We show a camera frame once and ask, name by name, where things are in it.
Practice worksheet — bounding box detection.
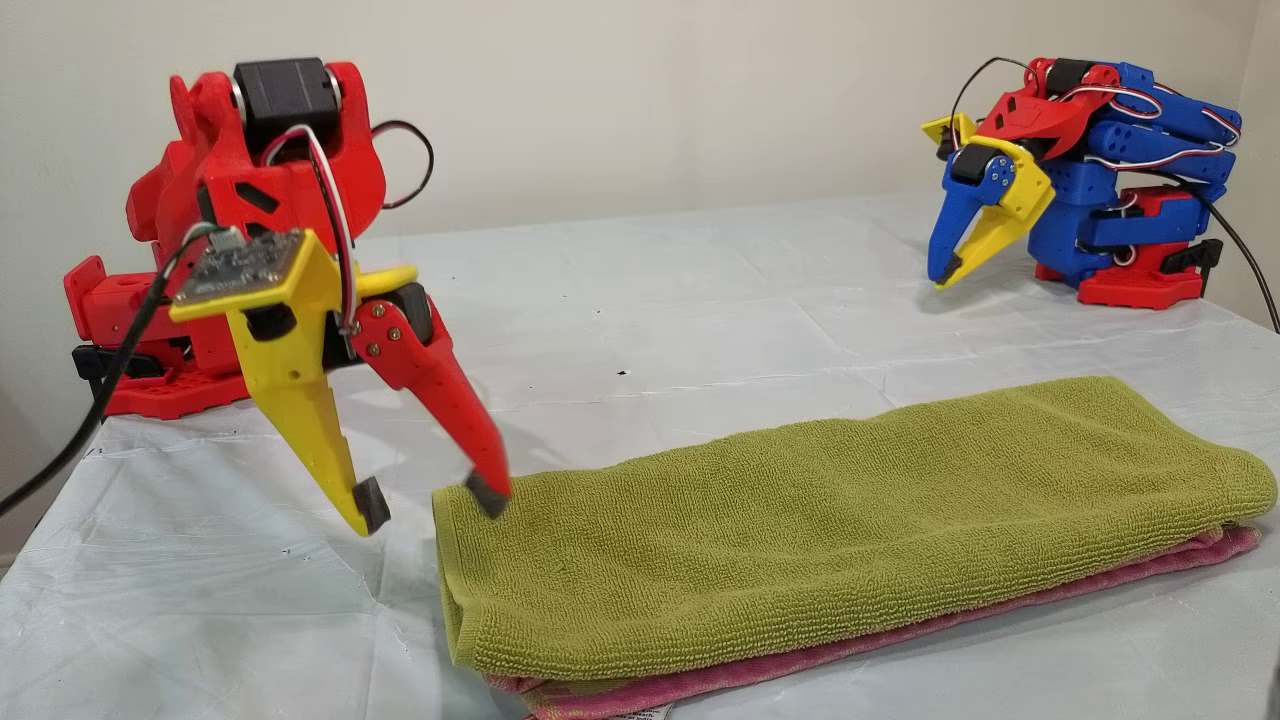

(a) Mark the camera board on blue arm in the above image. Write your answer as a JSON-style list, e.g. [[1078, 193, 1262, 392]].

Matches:
[[920, 113, 979, 163]]

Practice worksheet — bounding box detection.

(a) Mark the camera board on red arm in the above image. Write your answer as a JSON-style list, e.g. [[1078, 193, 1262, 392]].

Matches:
[[168, 228, 313, 343]]

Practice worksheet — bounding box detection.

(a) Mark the green towel with pink borders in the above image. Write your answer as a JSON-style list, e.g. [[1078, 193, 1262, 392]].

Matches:
[[432, 375, 1279, 720]]

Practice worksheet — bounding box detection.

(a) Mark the black camera cable of red arm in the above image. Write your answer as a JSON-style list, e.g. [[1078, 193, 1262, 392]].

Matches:
[[0, 222, 219, 517]]

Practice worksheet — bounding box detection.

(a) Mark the white tablecloth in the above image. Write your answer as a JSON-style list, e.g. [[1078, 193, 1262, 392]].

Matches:
[[0, 190, 1280, 720]]

